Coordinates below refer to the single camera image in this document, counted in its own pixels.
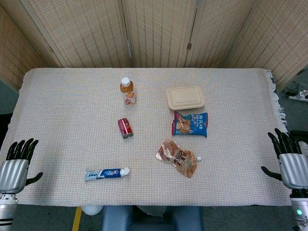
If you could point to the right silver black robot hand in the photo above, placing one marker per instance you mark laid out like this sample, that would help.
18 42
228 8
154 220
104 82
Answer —
294 168

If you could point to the brown spout pouch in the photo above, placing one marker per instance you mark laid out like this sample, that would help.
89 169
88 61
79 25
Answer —
176 157

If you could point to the brass screen hinge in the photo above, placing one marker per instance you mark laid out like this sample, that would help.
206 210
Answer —
189 46

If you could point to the red soda can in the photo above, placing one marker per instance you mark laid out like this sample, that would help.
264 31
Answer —
125 127

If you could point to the blue snack bag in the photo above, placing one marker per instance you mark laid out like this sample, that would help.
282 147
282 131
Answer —
195 125

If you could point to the woven folding screen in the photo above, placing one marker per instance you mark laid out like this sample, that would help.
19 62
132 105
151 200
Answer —
156 31

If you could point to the pale woven tablecloth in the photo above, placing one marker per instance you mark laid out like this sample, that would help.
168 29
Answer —
72 120

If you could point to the beige lidded lunch box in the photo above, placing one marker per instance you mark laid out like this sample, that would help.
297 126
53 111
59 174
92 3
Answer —
185 97

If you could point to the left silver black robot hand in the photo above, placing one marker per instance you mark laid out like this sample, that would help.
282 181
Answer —
13 173

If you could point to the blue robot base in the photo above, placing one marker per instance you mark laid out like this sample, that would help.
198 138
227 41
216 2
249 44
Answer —
149 220

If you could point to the yellow floor tape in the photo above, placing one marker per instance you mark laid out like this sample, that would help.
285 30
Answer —
77 219

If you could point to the blue and white toothpaste tube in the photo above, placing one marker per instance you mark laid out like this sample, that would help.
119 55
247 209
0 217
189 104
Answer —
106 173

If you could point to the white round table foot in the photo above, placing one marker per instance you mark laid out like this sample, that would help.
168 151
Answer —
92 209

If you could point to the white grey shoe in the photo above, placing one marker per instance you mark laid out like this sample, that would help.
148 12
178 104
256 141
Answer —
304 148

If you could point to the juice bottle with white cap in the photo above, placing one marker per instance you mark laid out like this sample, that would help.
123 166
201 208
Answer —
128 92

